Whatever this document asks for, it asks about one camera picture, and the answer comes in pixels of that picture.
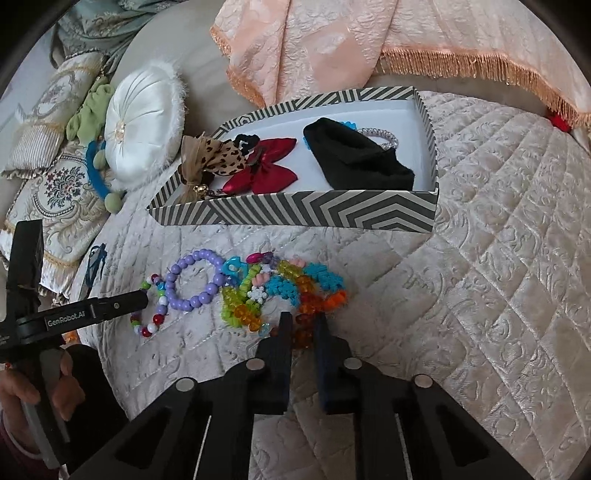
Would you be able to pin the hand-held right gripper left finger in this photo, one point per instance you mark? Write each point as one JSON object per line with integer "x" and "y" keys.
{"x": 281, "y": 364}

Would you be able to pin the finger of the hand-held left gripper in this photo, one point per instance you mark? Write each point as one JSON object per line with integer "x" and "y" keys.
{"x": 122, "y": 304}

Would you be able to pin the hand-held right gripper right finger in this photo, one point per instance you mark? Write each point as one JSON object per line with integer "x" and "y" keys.
{"x": 325, "y": 364}

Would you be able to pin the striped cardboard box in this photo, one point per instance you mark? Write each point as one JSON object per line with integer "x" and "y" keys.
{"x": 323, "y": 212}

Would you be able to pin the red satin hair bow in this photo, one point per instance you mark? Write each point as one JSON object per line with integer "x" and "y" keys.
{"x": 272, "y": 170}

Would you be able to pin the black scrunchie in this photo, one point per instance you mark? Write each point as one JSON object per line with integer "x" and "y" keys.
{"x": 244, "y": 141}

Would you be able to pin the black cloth pouch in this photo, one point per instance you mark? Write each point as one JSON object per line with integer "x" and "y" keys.
{"x": 360, "y": 157}

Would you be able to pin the person's left forearm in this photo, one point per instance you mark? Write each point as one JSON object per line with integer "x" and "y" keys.
{"x": 14, "y": 461}

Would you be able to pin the person's left hand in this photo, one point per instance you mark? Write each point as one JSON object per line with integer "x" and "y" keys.
{"x": 18, "y": 387}

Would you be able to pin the floral embroidered pillow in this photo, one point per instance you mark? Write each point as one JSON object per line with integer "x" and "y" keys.
{"x": 64, "y": 184}

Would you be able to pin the green plush toy blue band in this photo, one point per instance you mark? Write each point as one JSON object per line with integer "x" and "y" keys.
{"x": 92, "y": 110}

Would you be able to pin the cream quilted bedspread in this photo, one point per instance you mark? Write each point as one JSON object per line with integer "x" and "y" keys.
{"x": 485, "y": 277}

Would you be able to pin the striped damask bolster pillow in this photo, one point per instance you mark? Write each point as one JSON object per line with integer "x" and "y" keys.
{"x": 55, "y": 97}

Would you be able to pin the white round satin cushion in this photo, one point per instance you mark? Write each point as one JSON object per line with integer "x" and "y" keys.
{"x": 138, "y": 120}

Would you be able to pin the taupe upholstered backrest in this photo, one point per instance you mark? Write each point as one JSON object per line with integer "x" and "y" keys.
{"x": 203, "y": 69}

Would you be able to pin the teal damask cloth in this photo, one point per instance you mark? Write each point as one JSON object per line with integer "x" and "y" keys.
{"x": 106, "y": 27}

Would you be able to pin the peach fringed blanket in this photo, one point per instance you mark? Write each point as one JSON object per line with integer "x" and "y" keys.
{"x": 323, "y": 46}

